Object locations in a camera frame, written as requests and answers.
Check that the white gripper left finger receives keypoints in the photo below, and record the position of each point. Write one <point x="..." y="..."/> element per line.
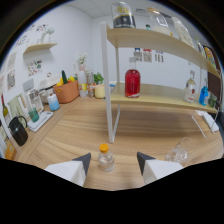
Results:
<point x="71" y="171"/>

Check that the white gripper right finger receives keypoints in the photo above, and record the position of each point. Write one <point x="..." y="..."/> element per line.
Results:
<point x="156" y="170"/>

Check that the clear bottle with orange cap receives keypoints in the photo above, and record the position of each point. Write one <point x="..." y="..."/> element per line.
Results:
<point x="106" y="161"/>

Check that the blue liquid bottle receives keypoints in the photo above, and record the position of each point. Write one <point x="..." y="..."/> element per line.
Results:
<point x="203" y="96"/>

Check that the glass jar with wooden lid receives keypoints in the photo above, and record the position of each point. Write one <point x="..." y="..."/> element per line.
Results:
<point x="159" y="21"/>

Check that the green cup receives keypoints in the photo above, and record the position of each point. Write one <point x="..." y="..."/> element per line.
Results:
<point x="33" y="115"/>

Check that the light blue cup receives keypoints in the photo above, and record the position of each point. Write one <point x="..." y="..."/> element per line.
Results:
<point x="53" y="103"/>

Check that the yellow cup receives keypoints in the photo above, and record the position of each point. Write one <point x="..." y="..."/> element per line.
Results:
<point x="100" y="91"/>

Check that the clear glass with ice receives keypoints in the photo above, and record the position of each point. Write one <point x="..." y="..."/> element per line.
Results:
<point x="179" y="154"/>

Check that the white tray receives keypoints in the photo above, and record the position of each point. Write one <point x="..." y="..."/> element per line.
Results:
<point x="41" y="122"/>

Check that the black kettle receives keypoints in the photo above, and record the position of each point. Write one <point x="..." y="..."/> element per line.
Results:
<point x="18" y="133"/>

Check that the white notebook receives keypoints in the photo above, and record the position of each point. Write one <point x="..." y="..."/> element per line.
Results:
<point x="208" y="120"/>

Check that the white and wood shelf rack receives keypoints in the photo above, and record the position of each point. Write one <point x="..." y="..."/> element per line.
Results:
<point x="156" y="93"/>

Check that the orange storage basket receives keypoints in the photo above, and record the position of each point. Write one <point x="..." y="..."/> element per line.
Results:
<point x="66" y="93"/>

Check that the clear bottle with red label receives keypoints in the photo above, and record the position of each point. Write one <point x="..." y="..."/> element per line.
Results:
<point x="190" y="93"/>

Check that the red liquid glass bottle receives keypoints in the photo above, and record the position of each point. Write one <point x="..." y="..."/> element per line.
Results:
<point x="132" y="83"/>

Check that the green leafy plant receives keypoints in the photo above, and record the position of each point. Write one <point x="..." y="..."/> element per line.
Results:
<point x="98" y="78"/>

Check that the white flower vase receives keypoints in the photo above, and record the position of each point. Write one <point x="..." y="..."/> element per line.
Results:
<point x="82" y="63"/>

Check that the yellow snack bag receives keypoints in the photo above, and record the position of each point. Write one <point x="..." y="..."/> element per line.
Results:
<point x="210" y="57"/>

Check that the multicolour wall poster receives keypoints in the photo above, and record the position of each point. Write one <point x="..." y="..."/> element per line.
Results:
<point x="159" y="56"/>

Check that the red and white wall poster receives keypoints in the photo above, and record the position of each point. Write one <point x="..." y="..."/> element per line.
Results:
<point x="147" y="56"/>

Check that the blue and white wall poster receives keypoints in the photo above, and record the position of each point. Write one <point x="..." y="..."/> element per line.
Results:
<point x="138" y="55"/>

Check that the wooden wall shelf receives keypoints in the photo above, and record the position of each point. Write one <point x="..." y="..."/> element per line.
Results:
<point x="40" y="47"/>

